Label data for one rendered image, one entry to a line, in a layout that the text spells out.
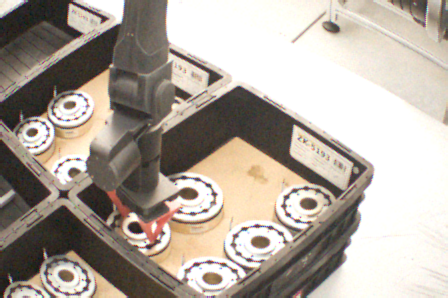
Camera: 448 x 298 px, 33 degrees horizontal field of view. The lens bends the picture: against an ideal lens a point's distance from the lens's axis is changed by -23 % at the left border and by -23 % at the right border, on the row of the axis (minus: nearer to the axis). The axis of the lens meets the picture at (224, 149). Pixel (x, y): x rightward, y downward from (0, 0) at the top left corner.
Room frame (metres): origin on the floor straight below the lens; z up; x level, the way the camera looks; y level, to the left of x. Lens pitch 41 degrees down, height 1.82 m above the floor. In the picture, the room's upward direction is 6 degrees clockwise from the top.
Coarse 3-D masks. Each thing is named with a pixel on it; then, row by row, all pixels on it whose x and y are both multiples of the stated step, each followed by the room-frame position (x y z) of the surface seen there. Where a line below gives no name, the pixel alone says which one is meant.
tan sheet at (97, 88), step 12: (108, 72) 1.32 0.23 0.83; (96, 84) 1.28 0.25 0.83; (96, 96) 1.25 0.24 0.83; (108, 96) 1.25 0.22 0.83; (96, 108) 1.21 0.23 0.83; (108, 108) 1.21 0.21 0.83; (96, 120) 1.18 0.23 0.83; (96, 132) 1.15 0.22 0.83; (60, 144) 1.10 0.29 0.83; (72, 144) 1.11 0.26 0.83; (84, 144) 1.11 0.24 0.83; (48, 168) 1.04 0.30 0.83
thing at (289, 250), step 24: (216, 96) 1.14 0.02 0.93; (264, 96) 1.16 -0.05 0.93; (336, 144) 1.06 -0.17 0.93; (72, 192) 0.89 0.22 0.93; (360, 192) 0.98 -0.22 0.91; (96, 216) 0.85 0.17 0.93; (336, 216) 0.92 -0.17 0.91; (120, 240) 0.81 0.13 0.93; (312, 240) 0.87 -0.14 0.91; (264, 264) 0.80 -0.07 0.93; (192, 288) 0.74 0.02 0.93; (240, 288) 0.75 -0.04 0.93
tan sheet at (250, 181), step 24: (240, 144) 1.16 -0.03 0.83; (192, 168) 1.09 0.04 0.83; (216, 168) 1.09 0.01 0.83; (240, 168) 1.10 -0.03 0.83; (264, 168) 1.10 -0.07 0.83; (240, 192) 1.05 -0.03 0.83; (264, 192) 1.05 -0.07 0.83; (240, 216) 0.99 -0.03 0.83; (264, 216) 1.00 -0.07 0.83; (192, 240) 0.93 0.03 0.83; (216, 240) 0.94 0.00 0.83; (168, 264) 0.87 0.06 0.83
